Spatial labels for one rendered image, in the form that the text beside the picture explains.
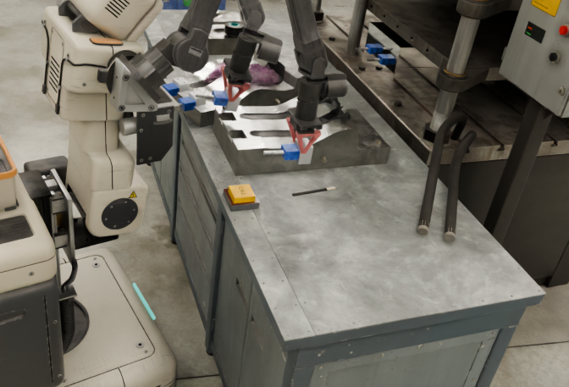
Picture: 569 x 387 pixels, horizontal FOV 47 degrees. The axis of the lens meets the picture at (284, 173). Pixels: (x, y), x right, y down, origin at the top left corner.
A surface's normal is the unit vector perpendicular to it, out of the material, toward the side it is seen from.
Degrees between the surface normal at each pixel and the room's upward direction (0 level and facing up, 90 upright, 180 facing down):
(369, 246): 0
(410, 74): 90
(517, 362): 0
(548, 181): 90
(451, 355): 90
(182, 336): 0
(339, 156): 90
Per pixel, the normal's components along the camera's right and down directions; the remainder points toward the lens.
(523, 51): -0.93, 0.07
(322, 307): 0.13, -0.83
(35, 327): 0.53, 0.52
